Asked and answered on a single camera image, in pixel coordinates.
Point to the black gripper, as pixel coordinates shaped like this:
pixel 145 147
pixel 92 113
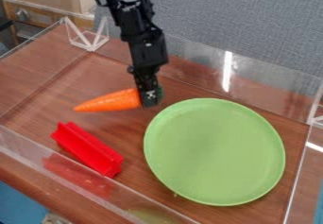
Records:
pixel 149 55

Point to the orange toy carrot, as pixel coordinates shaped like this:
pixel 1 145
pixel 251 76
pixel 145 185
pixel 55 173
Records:
pixel 123 100

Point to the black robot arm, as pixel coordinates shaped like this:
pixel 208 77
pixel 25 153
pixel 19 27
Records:
pixel 132 17

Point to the green round plate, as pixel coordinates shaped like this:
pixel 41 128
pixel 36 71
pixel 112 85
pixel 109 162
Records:
pixel 213 152

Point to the red plastic block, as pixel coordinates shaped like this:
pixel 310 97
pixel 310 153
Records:
pixel 88 149

